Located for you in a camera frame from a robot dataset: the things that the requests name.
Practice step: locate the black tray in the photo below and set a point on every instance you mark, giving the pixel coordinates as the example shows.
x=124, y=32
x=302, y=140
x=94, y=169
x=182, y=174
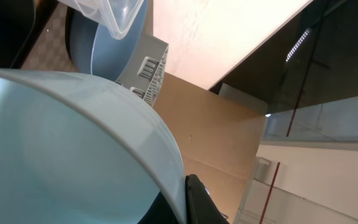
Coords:
x=21, y=23

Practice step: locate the dark blue plate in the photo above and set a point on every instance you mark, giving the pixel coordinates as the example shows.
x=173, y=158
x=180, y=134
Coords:
x=92, y=49

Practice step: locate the brown serving tray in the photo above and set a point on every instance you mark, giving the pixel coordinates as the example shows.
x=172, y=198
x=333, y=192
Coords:
x=50, y=51

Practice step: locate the light blue bowl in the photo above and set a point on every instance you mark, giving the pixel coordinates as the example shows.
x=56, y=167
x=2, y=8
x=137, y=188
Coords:
x=77, y=148

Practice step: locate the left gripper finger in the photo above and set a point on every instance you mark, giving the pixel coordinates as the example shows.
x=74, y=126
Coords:
x=200, y=207

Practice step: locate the clear plastic bin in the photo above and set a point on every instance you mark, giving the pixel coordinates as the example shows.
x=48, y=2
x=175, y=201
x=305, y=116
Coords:
x=116, y=15

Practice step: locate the grey dishwasher rack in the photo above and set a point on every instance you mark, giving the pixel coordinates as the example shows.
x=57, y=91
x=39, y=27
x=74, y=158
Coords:
x=144, y=73

